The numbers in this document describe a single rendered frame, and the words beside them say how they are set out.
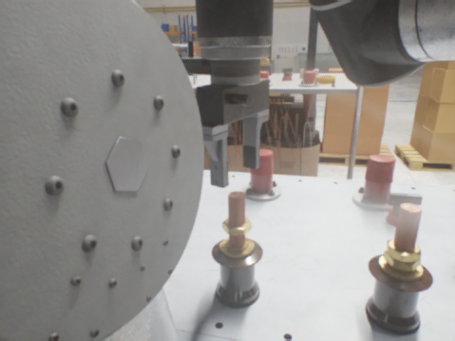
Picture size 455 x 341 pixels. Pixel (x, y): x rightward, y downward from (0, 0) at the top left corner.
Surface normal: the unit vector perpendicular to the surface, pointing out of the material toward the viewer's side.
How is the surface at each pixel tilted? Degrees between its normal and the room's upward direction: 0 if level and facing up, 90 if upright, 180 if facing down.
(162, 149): 84
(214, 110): 90
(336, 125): 90
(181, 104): 82
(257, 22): 90
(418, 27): 112
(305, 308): 0
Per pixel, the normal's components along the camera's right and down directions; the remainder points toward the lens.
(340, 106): -0.24, 0.36
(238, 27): 0.12, 0.36
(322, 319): -0.02, -0.93
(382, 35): -0.72, 0.63
